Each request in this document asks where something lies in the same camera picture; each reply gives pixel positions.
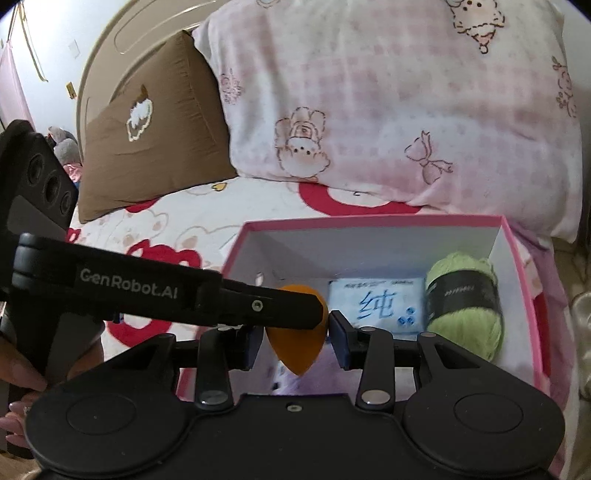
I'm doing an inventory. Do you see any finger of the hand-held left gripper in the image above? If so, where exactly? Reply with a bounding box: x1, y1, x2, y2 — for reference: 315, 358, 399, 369
196, 276, 325, 331

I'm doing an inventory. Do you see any pink cardboard box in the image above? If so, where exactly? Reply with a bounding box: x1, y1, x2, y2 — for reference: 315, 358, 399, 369
174, 215, 552, 403

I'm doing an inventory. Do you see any grey plush toy pink dress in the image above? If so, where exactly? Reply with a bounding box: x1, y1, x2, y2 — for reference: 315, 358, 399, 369
52, 137, 83, 183

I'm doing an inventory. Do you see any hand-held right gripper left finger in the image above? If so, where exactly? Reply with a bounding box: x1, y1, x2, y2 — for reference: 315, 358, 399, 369
113, 323, 265, 412

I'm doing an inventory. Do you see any brown pillow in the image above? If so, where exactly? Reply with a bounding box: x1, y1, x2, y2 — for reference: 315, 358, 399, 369
76, 30, 238, 223

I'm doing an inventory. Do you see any beige satin cloth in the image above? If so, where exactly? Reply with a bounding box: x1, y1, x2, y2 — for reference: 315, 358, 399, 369
554, 240, 591, 402

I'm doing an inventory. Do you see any pink curtain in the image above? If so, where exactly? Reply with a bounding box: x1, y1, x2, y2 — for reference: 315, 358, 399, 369
0, 39, 37, 134

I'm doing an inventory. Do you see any blue white tissue pack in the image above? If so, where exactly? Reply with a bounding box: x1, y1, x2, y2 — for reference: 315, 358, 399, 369
327, 277, 426, 337

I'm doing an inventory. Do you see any orange makeup sponge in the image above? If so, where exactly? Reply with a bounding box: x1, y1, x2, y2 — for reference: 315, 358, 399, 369
263, 285, 330, 377

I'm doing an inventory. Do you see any green yarn ball black label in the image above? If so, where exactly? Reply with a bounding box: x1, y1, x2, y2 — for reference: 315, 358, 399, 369
424, 251, 505, 363

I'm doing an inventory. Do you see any person's left hand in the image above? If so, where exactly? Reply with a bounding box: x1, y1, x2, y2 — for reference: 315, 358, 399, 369
0, 333, 49, 446

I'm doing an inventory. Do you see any pink checked cartoon pillow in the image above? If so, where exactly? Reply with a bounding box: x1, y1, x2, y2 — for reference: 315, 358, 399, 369
191, 0, 583, 243

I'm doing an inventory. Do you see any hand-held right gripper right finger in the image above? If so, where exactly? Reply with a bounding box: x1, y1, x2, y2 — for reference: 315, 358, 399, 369
329, 310, 482, 411

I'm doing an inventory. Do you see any beige bed headboard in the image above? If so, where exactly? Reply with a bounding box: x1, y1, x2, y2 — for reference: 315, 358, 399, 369
76, 0, 232, 153

